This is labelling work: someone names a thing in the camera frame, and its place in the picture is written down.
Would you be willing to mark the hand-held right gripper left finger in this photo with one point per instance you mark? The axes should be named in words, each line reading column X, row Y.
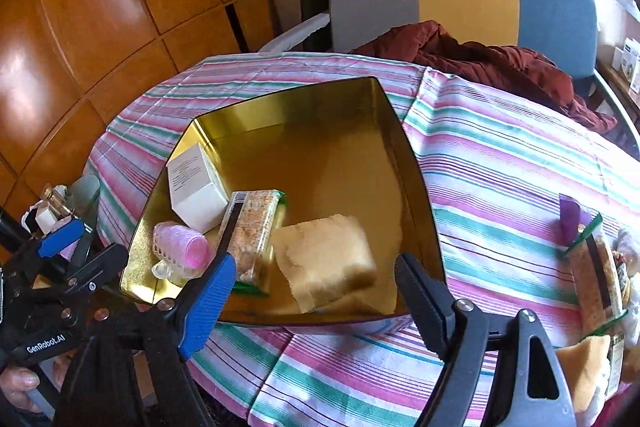
column 207, row 302

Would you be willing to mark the pink hair roller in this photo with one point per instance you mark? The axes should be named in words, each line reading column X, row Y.
column 182, row 247

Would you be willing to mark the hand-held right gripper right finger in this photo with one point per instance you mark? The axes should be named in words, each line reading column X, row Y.
column 420, row 297

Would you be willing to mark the perfume bottle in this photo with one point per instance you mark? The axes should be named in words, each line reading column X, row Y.
column 52, row 207

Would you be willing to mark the purple wrapped object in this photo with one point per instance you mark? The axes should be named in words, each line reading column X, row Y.
column 571, row 217

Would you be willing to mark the white cardboard box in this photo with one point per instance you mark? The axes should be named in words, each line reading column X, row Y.
column 195, row 187

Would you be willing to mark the wooden cabinet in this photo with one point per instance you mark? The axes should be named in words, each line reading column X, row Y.
column 100, row 7

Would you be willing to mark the person's left hand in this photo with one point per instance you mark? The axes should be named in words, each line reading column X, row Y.
column 17, row 384

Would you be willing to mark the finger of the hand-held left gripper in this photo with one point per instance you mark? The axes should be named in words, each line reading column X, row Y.
column 60, row 238
column 97, row 267

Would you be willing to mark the striped tablecloth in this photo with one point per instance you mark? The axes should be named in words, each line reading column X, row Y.
column 500, row 167

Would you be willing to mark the yellow sponge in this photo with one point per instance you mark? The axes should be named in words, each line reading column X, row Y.
column 585, row 367
column 325, row 257

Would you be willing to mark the maroon quilted jacket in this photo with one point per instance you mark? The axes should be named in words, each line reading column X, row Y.
column 500, row 62

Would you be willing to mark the small boxes on desk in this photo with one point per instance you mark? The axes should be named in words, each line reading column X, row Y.
column 631, row 62

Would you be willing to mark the gold tin box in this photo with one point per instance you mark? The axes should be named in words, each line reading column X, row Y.
column 325, row 167

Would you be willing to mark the cracker packet with green ends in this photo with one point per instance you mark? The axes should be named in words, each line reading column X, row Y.
column 255, row 227
column 597, row 277

